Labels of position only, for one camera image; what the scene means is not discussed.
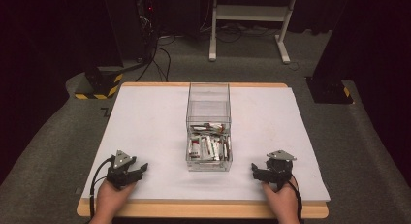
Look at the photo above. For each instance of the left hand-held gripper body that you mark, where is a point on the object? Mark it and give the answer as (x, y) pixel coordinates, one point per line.
(120, 174)

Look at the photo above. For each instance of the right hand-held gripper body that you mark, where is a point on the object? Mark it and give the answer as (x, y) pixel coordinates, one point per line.
(280, 170)

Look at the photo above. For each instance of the person's left hand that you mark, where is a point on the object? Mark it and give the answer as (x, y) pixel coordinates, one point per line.
(110, 199)

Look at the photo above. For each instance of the person's right hand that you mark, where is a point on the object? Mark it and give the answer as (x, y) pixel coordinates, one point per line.
(284, 201)

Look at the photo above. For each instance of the white table mat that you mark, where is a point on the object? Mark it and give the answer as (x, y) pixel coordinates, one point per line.
(151, 127)

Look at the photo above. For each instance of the pile of small foil packets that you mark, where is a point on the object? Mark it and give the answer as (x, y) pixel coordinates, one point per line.
(208, 148)

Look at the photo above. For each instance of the wooden table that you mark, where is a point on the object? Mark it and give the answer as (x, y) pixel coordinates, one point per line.
(200, 210)

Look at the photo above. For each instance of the black yellow striped stand base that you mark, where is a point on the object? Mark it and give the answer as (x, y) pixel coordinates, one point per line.
(103, 85)

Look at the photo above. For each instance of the clear plastic box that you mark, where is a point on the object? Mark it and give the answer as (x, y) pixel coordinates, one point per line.
(208, 104)

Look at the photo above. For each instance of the black stand base yellow corner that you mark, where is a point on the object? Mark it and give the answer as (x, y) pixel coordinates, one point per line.
(329, 89)

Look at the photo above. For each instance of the black equipment cabinet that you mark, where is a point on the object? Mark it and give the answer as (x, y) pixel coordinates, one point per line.
(129, 23)

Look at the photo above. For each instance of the white metal stand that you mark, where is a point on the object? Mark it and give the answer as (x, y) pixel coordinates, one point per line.
(250, 13)

